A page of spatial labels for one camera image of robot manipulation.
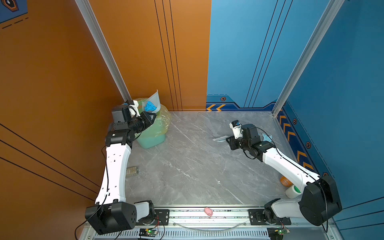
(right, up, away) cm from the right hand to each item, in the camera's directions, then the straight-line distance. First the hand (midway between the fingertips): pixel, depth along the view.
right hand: (226, 138), depth 85 cm
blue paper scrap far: (-41, +17, -10) cm, 46 cm away
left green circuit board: (-41, -44, -14) cm, 61 cm away
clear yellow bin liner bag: (-37, +8, -2) cm, 38 cm away
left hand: (-37, +14, -12) cm, 42 cm away
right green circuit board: (+21, -44, -14) cm, 51 cm away
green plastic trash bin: (-41, +2, 0) cm, 41 cm away
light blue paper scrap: (+31, -1, +18) cm, 36 cm away
